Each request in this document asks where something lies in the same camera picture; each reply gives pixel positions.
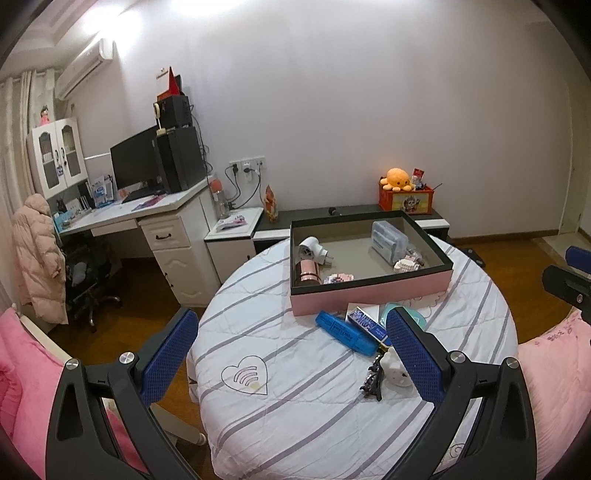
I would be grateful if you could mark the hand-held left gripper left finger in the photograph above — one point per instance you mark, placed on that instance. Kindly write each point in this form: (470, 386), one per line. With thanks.
(171, 355)

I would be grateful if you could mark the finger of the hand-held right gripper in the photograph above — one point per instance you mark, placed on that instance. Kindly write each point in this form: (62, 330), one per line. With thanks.
(579, 256)
(565, 286)

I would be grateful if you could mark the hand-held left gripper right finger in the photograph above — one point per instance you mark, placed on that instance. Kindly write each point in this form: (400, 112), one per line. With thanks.
(413, 355)

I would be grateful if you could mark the black hair clip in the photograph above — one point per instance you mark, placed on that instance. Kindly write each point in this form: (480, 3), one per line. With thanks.
(373, 378)

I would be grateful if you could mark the teal oval case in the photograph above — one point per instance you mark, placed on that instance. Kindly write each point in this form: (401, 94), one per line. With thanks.
(385, 311)

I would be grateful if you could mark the blue toothpaste box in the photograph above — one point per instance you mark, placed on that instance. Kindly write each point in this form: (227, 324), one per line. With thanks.
(367, 323)

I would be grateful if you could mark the blue rectangular case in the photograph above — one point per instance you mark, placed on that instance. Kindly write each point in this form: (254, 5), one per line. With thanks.
(344, 332)

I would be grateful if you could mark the pink storage box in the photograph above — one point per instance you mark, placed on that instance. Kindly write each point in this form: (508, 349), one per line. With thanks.
(369, 288)

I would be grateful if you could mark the white block toy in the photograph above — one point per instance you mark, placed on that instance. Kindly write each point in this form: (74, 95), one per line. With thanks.
(406, 264)

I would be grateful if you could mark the clear glass jar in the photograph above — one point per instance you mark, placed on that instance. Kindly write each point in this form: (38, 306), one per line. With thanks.
(414, 256)

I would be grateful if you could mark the pink block toy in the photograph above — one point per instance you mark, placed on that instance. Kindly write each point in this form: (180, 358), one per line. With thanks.
(339, 277)

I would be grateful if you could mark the clear plastic box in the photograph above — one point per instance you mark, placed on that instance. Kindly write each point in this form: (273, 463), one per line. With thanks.
(390, 242)

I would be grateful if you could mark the rose gold cylinder jar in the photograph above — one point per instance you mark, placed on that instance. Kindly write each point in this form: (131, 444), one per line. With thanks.
(308, 273)

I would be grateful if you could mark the white travel adapter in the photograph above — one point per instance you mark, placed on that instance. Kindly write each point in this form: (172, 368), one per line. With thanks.
(313, 251)

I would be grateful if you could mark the black wheeled base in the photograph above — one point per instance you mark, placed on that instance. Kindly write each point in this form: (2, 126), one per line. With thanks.
(473, 257)

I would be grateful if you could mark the white desk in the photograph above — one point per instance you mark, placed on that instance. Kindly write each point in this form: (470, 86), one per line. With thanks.
(180, 258)

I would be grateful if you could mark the black office chair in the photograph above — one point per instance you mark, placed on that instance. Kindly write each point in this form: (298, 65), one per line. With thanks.
(90, 286)

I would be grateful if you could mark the white side cabinet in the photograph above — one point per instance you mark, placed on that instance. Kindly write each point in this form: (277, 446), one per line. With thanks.
(228, 251)

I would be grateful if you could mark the striped white tablecloth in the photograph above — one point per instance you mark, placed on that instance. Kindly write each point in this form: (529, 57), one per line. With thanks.
(300, 415)

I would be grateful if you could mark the pink fleece blanket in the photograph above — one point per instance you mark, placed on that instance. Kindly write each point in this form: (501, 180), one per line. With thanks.
(27, 369)

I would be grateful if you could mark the small printed packets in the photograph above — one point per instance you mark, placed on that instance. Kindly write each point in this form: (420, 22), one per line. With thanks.
(232, 222)

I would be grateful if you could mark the orange printed toy box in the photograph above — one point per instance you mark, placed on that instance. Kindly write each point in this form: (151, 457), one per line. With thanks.
(408, 202)

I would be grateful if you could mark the pink notebook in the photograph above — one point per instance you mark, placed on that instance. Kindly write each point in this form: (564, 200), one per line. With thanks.
(150, 202)

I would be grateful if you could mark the black keyboard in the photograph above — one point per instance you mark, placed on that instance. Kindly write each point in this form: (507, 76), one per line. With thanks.
(143, 195)

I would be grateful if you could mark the pink puffer jacket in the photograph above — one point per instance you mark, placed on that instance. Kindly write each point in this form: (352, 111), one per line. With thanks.
(39, 258)

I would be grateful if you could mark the orange-lid water bottle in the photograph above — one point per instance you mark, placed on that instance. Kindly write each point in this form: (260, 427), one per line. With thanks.
(220, 198)

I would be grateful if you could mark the teal desk organiser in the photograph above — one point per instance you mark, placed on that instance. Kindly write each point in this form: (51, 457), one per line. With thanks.
(71, 221)

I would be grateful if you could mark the black and white TV cabinet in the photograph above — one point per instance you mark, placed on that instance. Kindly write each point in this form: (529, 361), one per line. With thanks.
(277, 226)

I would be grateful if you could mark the orange octopus plush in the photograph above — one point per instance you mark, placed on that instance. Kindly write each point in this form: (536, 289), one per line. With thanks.
(397, 180)

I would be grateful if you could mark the blue and white box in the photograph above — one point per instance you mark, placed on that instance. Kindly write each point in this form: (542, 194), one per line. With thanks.
(102, 191)

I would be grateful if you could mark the red snack packet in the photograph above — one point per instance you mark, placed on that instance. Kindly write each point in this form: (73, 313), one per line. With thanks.
(418, 176)

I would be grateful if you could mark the orange brown statuette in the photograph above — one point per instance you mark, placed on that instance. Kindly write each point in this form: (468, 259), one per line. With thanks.
(270, 205)

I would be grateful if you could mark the black computer tower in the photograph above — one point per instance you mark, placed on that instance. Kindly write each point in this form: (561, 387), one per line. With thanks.
(182, 159)

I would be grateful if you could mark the black computer monitor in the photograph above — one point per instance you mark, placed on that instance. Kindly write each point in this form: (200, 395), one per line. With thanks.
(136, 161)

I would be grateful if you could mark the white glass-door cabinet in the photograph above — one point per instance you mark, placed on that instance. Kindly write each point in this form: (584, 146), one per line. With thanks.
(55, 157)

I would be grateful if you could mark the small round stand mirror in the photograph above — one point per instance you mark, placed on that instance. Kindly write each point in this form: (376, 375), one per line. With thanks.
(159, 117)

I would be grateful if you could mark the black speaker box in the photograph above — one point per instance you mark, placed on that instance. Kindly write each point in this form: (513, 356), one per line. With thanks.
(178, 112)

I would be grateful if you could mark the beige curtain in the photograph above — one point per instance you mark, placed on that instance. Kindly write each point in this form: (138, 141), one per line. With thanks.
(16, 138)

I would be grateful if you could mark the red triangular box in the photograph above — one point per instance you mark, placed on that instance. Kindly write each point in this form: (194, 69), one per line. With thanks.
(171, 85)

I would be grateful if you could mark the small pink doll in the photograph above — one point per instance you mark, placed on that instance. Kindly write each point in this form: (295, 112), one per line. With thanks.
(45, 115)

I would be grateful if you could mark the white air conditioner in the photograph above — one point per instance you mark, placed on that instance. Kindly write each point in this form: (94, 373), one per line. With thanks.
(83, 69)

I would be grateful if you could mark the white wall socket strip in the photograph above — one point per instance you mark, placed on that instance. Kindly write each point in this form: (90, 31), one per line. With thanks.
(248, 164)

